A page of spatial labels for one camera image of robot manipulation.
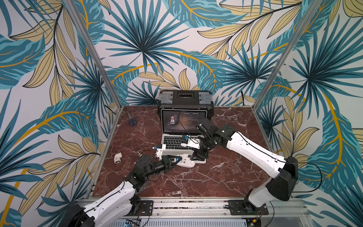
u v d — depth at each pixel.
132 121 1.08
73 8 0.68
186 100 1.02
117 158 0.88
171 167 0.67
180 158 0.72
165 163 0.65
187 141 0.64
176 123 0.97
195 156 0.65
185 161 0.71
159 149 0.73
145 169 0.63
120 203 0.52
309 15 0.71
